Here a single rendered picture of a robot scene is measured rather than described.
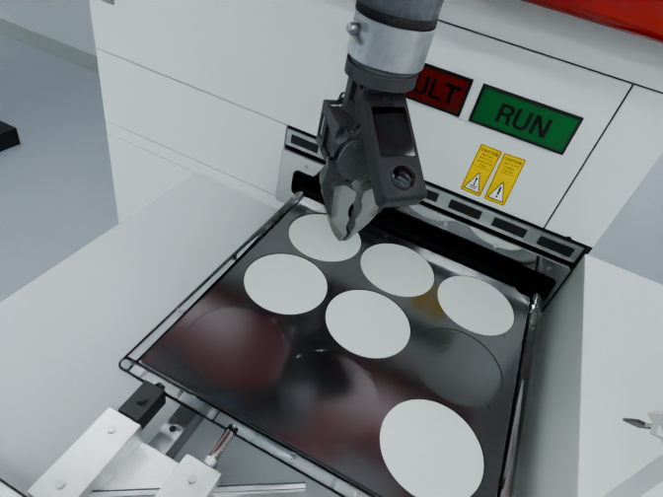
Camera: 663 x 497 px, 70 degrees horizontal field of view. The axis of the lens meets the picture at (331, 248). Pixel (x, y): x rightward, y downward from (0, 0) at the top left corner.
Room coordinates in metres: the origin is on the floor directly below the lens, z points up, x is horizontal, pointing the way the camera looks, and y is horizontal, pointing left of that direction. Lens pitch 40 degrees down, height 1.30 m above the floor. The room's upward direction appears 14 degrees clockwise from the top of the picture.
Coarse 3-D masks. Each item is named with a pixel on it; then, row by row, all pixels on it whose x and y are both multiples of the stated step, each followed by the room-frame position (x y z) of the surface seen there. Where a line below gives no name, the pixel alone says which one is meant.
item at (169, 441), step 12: (180, 408) 0.24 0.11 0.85; (168, 420) 0.22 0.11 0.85; (180, 420) 0.22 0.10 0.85; (192, 420) 0.23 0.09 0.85; (168, 432) 0.21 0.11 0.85; (180, 432) 0.21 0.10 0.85; (192, 432) 0.23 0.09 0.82; (156, 444) 0.20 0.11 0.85; (168, 444) 0.20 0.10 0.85; (180, 444) 0.21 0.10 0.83; (168, 456) 0.19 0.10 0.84
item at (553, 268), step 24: (288, 168) 0.62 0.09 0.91; (312, 168) 0.61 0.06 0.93; (288, 192) 0.62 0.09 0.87; (408, 216) 0.57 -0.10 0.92; (432, 216) 0.56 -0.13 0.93; (456, 216) 0.56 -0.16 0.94; (408, 240) 0.58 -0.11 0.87; (480, 240) 0.54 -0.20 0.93; (504, 240) 0.54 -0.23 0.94; (528, 264) 0.52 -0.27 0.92; (552, 264) 0.51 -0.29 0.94; (552, 288) 0.51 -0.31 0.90
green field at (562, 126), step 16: (496, 96) 0.57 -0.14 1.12; (480, 112) 0.57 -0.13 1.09; (496, 112) 0.56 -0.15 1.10; (512, 112) 0.56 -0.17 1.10; (528, 112) 0.55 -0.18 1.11; (544, 112) 0.55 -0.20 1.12; (512, 128) 0.56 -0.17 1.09; (528, 128) 0.55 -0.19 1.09; (544, 128) 0.55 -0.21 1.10; (560, 128) 0.54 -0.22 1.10; (544, 144) 0.55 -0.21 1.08; (560, 144) 0.54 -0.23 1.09
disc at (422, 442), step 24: (408, 408) 0.27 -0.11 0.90; (432, 408) 0.28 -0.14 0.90; (384, 432) 0.24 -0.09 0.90; (408, 432) 0.24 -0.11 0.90; (432, 432) 0.25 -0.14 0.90; (456, 432) 0.26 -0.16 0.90; (384, 456) 0.22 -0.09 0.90; (408, 456) 0.22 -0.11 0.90; (432, 456) 0.23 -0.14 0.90; (456, 456) 0.23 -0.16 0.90; (480, 456) 0.24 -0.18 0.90; (408, 480) 0.20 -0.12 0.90; (432, 480) 0.20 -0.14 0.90; (456, 480) 0.21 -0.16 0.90; (480, 480) 0.22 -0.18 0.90
